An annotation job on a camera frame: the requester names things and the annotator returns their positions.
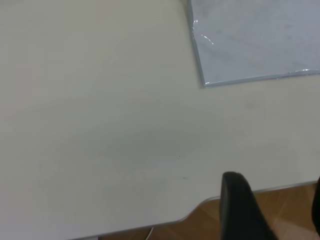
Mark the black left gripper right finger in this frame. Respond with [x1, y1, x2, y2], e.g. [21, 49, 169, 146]
[311, 175, 320, 232]

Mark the clear zip bag with paper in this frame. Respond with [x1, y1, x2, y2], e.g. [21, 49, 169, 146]
[187, 0, 320, 89]

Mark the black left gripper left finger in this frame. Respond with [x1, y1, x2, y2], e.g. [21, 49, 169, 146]
[219, 171, 279, 240]

